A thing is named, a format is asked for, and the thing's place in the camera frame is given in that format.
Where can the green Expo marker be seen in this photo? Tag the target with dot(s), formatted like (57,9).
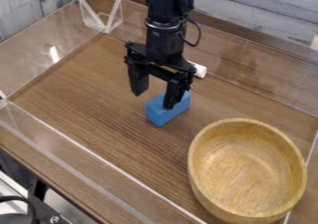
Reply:
(200,69)

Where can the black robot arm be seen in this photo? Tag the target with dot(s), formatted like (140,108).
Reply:
(159,56)

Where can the brown wooden bowl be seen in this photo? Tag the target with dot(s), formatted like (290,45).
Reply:
(245,170)

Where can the black metal table leg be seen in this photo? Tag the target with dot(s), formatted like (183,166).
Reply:
(40,190)

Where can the clear acrylic tray walls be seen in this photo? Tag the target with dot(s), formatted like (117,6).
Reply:
(73,125)

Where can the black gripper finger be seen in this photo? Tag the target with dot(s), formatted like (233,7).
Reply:
(176,89)
(139,78)

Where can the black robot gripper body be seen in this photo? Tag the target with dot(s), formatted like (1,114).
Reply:
(164,69)

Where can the blue rectangular block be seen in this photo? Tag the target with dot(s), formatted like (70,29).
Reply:
(160,116)

